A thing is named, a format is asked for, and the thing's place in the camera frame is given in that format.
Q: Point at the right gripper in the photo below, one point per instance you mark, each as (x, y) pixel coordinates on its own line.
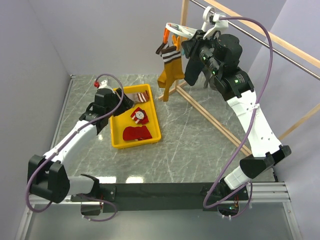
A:
(191, 46)

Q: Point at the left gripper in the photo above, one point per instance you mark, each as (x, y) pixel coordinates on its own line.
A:
(126, 104)

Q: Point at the mustard yellow sock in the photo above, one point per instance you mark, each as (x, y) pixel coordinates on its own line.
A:
(168, 82)
(172, 60)

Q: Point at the white round clip hanger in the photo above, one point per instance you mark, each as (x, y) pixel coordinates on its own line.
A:
(185, 32)

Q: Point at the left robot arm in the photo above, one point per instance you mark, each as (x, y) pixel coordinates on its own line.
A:
(48, 174)

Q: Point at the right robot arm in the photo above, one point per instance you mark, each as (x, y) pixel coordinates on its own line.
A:
(218, 58)

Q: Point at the grey sock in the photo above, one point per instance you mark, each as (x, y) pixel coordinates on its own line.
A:
(134, 97)

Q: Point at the navy blue hanging sock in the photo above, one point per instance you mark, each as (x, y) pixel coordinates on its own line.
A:
(192, 71)

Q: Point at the red white patterned sock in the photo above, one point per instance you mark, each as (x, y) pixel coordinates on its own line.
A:
(139, 116)

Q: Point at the yellow plastic tray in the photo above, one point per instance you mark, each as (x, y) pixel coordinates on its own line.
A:
(119, 123)

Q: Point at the black base bar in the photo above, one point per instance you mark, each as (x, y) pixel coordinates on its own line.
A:
(157, 196)

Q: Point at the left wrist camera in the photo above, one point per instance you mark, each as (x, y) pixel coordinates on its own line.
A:
(102, 85)

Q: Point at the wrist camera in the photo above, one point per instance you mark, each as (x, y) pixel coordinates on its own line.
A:
(218, 25)
(102, 85)

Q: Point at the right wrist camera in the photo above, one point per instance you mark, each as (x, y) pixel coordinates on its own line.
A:
(218, 25)

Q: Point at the aluminium rail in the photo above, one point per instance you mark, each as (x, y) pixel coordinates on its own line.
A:
(27, 214)

